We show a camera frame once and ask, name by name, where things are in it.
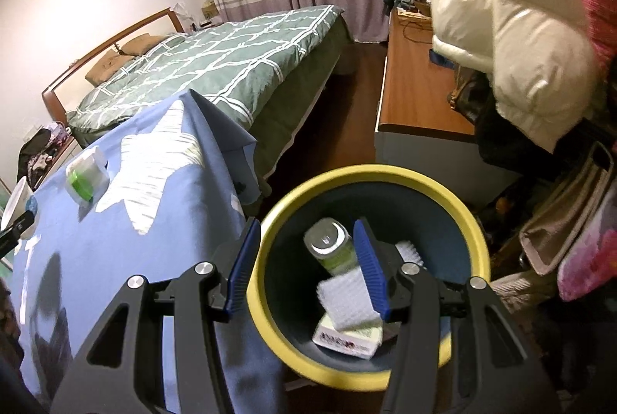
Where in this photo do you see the dark clothes pile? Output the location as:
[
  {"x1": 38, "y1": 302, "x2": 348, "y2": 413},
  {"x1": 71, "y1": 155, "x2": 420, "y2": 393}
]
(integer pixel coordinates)
[{"x1": 17, "y1": 122, "x2": 73, "y2": 190}]

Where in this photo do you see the brown patterned handbag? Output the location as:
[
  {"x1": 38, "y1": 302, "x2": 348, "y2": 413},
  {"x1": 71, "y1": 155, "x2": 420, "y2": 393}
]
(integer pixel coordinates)
[{"x1": 448, "y1": 67, "x2": 487, "y2": 111}]

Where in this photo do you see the green white plastic bottle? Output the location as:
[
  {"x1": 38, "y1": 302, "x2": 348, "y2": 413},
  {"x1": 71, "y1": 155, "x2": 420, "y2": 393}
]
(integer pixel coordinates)
[{"x1": 303, "y1": 218, "x2": 362, "y2": 277}]

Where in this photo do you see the wooden bed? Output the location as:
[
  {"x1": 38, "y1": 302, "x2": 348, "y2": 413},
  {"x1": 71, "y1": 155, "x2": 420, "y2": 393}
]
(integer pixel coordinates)
[{"x1": 41, "y1": 4, "x2": 357, "y2": 183}]

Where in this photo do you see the beige bag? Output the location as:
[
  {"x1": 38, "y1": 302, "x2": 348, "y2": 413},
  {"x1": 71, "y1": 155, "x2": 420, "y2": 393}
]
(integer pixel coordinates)
[{"x1": 518, "y1": 141, "x2": 615, "y2": 277}]

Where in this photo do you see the pink floral bag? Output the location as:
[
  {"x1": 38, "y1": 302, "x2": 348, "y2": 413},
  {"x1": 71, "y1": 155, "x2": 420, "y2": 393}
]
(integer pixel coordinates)
[{"x1": 556, "y1": 206, "x2": 617, "y2": 303}]

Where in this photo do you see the blue star print tablecloth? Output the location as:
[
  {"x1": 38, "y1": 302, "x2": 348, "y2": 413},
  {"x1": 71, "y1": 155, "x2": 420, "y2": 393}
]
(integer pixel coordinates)
[{"x1": 10, "y1": 88, "x2": 290, "y2": 414}]

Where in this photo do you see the small green white container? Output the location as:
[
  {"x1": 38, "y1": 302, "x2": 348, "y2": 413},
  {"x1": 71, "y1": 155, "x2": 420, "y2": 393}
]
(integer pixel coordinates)
[{"x1": 65, "y1": 147, "x2": 111, "y2": 204}]

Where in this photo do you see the brown pillow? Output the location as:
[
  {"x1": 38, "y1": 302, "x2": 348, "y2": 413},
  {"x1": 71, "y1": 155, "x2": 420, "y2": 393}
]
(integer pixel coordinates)
[
  {"x1": 120, "y1": 34, "x2": 169, "y2": 57},
  {"x1": 86, "y1": 54, "x2": 131, "y2": 87}
]

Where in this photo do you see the yellow rim trash bin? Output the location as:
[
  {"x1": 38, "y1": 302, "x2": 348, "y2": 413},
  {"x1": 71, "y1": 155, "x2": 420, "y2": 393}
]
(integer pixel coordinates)
[{"x1": 246, "y1": 163, "x2": 492, "y2": 392}]

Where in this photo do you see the green plaid duvet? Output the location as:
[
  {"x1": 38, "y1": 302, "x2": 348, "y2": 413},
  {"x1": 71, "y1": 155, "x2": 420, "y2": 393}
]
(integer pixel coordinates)
[{"x1": 65, "y1": 4, "x2": 355, "y2": 183}]

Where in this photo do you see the white textured sponge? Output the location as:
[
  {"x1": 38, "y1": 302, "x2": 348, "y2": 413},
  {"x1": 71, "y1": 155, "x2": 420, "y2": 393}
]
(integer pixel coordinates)
[{"x1": 315, "y1": 267, "x2": 384, "y2": 332}]

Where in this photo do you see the wooden desk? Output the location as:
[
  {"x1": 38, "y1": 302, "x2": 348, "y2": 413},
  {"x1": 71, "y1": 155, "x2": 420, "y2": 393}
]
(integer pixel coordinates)
[{"x1": 373, "y1": 6, "x2": 521, "y2": 203}]

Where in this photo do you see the small white green box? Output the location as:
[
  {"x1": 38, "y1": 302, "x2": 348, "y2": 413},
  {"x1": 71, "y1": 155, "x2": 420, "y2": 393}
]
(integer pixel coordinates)
[{"x1": 311, "y1": 313, "x2": 384, "y2": 361}]

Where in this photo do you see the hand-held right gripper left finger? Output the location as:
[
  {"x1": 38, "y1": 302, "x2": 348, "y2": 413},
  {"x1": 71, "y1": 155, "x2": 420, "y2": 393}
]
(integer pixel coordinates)
[{"x1": 51, "y1": 217, "x2": 262, "y2": 414}]

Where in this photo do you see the white puffy jacket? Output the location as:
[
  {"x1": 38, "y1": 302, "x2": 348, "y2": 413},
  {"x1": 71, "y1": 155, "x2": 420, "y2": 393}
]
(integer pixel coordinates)
[{"x1": 429, "y1": 0, "x2": 603, "y2": 154}]

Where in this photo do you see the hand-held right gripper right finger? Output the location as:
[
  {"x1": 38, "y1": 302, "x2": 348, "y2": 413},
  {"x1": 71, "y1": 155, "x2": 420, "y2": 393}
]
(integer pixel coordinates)
[{"x1": 353, "y1": 218, "x2": 562, "y2": 414}]

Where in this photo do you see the dark garment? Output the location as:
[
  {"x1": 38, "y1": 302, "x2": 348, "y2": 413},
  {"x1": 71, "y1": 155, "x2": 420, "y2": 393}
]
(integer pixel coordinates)
[{"x1": 475, "y1": 71, "x2": 593, "y2": 176}]

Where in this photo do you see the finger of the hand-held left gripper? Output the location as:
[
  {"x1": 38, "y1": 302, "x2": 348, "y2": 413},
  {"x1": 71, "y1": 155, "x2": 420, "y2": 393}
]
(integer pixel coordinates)
[{"x1": 0, "y1": 198, "x2": 39, "y2": 258}]

